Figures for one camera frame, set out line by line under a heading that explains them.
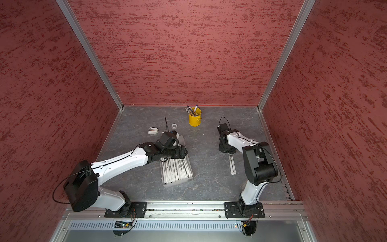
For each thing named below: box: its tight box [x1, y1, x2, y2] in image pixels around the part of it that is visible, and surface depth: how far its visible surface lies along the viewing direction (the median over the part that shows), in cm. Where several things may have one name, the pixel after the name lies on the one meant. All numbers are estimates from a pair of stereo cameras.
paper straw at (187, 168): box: [183, 157, 190, 179], surface depth 89 cm
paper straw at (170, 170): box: [167, 159, 173, 183], surface depth 88 cm
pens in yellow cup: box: [184, 105, 199, 117], surface depth 98 cm
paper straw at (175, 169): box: [172, 159, 179, 181], surface depth 87 cm
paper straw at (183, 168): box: [180, 158, 187, 179], surface depth 89 cm
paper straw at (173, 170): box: [170, 159, 176, 182], surface depth 87 cm
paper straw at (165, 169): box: [161, 159, 169, 185], surface depth 87 cm
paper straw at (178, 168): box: [175, 158, 182, 180], surface depth 89 cm
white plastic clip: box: [147, 127, 159, 135], surface depth 106 cm
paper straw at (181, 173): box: [178, 158, 184, 180], surface depth 89 cm
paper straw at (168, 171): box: [164, 160, 171, 184], surface depth 87 cm
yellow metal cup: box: [188, 107, 202, 128], surface depth 106 cm
